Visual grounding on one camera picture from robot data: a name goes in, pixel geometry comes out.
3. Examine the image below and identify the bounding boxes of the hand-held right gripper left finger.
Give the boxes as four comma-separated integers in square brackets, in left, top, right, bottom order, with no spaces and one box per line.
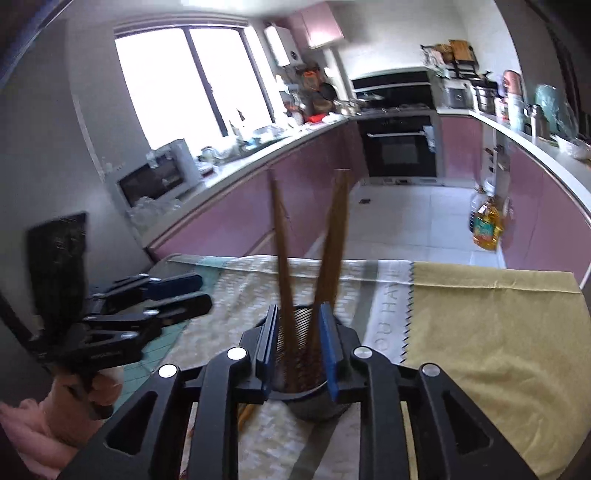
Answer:
[60,305,280,480]

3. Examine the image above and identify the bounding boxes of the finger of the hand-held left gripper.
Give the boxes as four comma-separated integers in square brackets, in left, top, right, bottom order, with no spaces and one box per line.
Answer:
[91,272,204,304]
[136,294,213,328]

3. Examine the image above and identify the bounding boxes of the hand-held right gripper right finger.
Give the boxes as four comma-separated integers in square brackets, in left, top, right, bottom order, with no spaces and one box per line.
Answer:
[318,302,539,480]

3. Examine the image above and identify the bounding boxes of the black mesh holder cup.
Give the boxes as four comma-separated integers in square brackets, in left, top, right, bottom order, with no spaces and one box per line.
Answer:
[265,302,358,422]

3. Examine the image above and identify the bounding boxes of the bunch of wooden chopsticks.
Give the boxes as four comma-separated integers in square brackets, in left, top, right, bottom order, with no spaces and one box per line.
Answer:
[238,168,352,432]

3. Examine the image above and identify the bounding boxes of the person's left hand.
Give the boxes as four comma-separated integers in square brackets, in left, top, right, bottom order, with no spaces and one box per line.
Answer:
[39,370,124,445]

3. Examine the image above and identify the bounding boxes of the clear plastic bag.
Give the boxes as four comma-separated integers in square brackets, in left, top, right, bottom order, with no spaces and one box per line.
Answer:
[127,196,181,227]

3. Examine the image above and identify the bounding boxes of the pink base cabinets long row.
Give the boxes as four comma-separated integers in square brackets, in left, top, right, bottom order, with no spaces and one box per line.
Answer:
[148,120,365,264]

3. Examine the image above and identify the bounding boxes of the white toaster oven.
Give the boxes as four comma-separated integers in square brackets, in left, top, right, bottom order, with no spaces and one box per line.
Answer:
[115,141,201,208]

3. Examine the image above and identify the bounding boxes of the white kitchen countertop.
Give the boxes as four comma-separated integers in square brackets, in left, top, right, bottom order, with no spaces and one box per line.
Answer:
[139,106,591,245]

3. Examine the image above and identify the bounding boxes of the patchwork tablecloth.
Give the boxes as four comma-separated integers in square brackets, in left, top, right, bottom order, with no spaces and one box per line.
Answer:
[108,254,591,480]

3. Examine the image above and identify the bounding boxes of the kitchen window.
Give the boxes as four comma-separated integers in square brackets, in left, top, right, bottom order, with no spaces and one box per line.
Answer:
[115,27,273,151]

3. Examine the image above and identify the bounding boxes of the yellow cooking oil bottle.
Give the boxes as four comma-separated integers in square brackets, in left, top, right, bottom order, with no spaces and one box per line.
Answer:
[472,196,504,250]

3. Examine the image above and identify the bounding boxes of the built-in black oven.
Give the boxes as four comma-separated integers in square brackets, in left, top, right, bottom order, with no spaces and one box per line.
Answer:
[358,114,438,178]

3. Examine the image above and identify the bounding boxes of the pink base cabinets under counter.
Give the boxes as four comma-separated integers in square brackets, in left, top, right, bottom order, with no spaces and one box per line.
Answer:
[438,115,591,282]

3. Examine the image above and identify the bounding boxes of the black range hood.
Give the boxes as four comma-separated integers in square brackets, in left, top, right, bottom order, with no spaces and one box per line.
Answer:
[351,71,435,109]

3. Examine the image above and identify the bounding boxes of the silver rice cooker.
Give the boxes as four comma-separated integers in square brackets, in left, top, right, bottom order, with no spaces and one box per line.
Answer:
[442,83,474,109]

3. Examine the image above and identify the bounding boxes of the stainless steel steamer pot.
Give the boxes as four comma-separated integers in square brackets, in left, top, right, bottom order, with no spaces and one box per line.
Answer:
[475,83,497,113]

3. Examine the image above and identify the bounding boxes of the stainless steel thermos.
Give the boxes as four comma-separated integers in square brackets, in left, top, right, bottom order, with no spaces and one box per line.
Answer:
[526,104,550,137]

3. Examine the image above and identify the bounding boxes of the white bowl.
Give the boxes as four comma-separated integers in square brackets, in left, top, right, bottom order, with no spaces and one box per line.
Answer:
[556,134,589,160]

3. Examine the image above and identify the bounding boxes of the pink kettle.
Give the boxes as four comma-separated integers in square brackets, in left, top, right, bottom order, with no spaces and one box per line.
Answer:
[502,70,525,104]

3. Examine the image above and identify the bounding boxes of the white wall water heater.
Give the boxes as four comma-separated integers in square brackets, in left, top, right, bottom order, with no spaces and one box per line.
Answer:
[264,25,301,68]

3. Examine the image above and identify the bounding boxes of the pink wall cabinet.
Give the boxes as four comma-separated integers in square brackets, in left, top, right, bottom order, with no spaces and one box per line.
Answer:
[288,7,345,49]

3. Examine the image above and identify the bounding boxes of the black wall rack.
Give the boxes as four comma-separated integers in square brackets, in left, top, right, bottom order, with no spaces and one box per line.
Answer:
[421,41,481,79]

